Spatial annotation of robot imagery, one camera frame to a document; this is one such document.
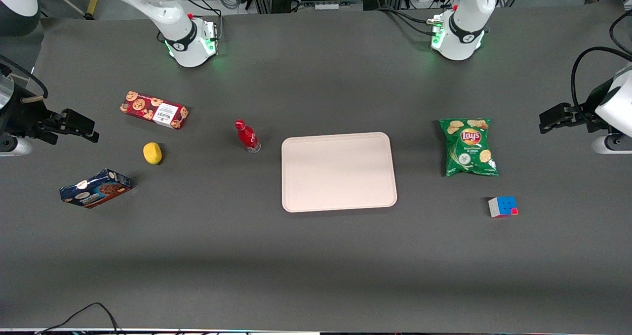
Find yellow lemon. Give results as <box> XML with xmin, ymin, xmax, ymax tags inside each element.
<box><xmin>143</xmin><ymin>142</ymin><xmax>163</xmax><ymax>166</ymax></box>

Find black left arm wrist cable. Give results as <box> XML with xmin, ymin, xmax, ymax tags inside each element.
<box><xmin>571</xmin><ymin>10</ymin><xmax>632</xmax><ymax>123</ymax></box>

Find colourful Rubik's cube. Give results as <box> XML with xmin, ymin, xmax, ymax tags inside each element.
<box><xmin>488</xmin><ymin>196</ymin><xmax>519</xmax><ymax>218</ymax></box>

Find pale pink plastic tray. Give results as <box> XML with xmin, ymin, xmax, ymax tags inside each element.
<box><xmin>281</xmin><ymin>132</ymin><xmax>398</xmax><ymax>213</ymax></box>

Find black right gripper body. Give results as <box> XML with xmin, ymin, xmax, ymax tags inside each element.
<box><xmin>0</xmin><ymin>85</ymin><xmax>63</xmax><ymax>144</ymax></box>

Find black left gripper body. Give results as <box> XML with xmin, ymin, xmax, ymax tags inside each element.
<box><xmin>572</xmin><ymin>81</ymin><xmax>614</xmax><ymax>131</ymax></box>

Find black cable at table edge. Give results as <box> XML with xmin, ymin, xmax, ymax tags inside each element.
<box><xmin>35</xmin><ymin>302</ymin><xmax>124</xmax><ymax>335</ymax></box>

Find black right arm wrist cable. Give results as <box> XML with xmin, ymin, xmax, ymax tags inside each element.
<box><xmin>0</xmin><ymin>55</ymin><xmax>49</xmax><ymax>99</ymax></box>

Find red cookie box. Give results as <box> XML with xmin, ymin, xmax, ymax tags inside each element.
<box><xmin>119</xmin><ymin>91</ymin><xmax>190</xmax><ymax>130</ymax></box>

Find red coke bottle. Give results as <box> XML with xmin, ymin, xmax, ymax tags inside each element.
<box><xmin>235</xmin><ymin>120</ymin><xmax>261</xmax><ymax>154</ymax></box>

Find green Lay's chips bag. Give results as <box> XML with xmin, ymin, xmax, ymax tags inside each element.
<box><xmin>439</xmin><ymin>118</ymin><xmax>499</xmax><ymax>177</ymax></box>

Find dark grey table mat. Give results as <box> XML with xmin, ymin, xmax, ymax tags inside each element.
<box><xmin>0</xmin><ymin>0</ymin><xmax>632</xmax><ymax>334</ymax></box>

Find blue chocolate cookie box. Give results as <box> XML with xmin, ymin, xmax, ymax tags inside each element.
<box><xmin>60</xmin><ymin>168</ymin><xmax>132</xmax><ymax>209</ymax></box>

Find black left arm base cables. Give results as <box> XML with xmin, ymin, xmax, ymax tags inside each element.
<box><xmin>376</xmin><ymin>5</ymin><xmax>445</xmax><ymax>36</ymax></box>

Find black arm wrist cable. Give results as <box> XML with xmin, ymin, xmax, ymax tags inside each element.
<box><xmin>571</xmin><ymin>10</ymin><xmax>632</xmax><ymax>123</ymax></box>
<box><xmin>0</xmin><ymin>55</ymin><xmax>49</xmax><ymax>99</ymax></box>

